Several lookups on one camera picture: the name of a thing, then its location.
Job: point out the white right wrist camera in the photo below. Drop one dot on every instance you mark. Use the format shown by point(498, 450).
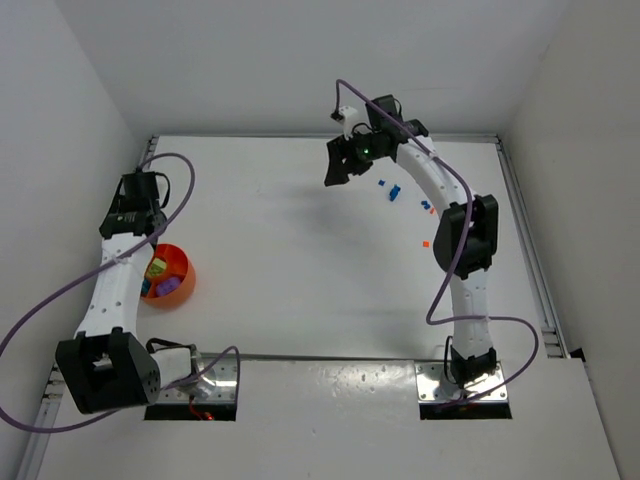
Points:
point(347, 117)

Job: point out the green lego brick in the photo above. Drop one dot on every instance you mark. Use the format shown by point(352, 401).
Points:
point(156, 268)

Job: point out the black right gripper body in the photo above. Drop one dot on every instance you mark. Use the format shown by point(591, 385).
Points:
point(348, 156)

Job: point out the aluminium frame rail left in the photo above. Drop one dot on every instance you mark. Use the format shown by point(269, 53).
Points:
point(50, 401)

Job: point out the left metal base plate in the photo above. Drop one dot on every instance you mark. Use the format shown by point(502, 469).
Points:
point(217, 387)

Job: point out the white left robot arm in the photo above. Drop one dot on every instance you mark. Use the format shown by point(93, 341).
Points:
point(105, 366)

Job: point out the aluminium frame rail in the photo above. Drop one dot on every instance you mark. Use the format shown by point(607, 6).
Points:
point(550, 325)
point(50, 401)

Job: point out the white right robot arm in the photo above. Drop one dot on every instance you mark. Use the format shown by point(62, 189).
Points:
point(466, 237)

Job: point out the aluminium frame rail right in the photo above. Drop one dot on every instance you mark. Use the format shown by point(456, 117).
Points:
point(550, 325)

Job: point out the orange divided round container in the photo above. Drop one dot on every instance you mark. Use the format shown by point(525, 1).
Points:
point(179, 265)

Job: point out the blue lego figure piece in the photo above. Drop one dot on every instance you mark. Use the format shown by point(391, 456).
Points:
point(393, 193)

